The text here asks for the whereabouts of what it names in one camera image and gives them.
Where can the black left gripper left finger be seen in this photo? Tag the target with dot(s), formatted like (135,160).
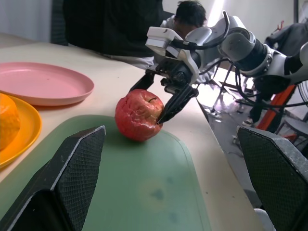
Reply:
(72,173)

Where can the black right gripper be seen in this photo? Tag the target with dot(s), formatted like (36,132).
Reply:
(175,77)

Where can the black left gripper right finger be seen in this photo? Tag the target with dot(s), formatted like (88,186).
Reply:
(276,173)

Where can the red apple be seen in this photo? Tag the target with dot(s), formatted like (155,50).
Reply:
(138,115)

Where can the orange plate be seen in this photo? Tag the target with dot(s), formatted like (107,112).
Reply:
(29,130)

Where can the pink plate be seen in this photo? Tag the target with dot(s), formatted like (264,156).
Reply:
(43,83)

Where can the orange metal stand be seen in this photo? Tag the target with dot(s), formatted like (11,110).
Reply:
(276,108)

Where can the green cutting mat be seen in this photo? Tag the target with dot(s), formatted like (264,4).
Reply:
(144,183)

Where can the orange fruit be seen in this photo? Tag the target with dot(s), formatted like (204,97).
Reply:
(8,120)

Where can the bystander in black top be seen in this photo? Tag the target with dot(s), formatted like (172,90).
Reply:
(110,26)

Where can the black-haired person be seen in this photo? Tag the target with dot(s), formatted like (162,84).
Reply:
(191,14)

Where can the grey mesh chair back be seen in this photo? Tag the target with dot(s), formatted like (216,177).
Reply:
(59,22)

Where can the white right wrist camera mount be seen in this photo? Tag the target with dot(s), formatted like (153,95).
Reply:
(161,39)

